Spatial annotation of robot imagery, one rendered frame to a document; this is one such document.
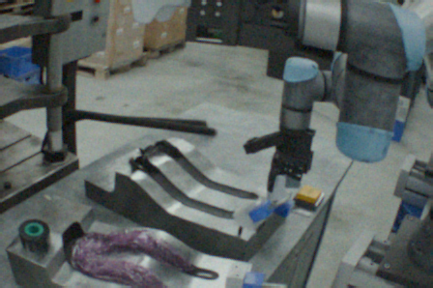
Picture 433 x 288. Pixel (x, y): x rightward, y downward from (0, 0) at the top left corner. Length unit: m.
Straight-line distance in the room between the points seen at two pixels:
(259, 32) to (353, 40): 0.10
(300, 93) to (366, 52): 0.54
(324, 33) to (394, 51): 0.08
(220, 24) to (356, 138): 0.19
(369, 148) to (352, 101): 0.06
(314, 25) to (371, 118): 0.12
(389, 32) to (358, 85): 0.08
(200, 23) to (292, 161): 0.64
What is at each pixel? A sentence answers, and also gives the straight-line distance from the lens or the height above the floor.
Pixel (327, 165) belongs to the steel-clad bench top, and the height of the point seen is 0.80.
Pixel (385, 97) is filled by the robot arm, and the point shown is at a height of 1.37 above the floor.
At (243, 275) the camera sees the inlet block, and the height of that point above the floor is 0.88.
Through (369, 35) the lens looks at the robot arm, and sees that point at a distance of 0.47.
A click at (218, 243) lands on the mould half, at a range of 1.07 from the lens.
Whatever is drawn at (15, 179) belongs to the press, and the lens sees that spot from 1.46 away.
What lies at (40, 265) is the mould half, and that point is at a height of 0.91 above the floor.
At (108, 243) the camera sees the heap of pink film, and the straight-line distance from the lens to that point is 0.98.
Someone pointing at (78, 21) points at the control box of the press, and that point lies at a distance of 1.62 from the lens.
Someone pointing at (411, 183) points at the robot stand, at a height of 0.96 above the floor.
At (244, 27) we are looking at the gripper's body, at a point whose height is 1.41.
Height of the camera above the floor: 1.50
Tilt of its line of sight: 25 degrees down
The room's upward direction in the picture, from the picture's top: 6 degrees clockwise
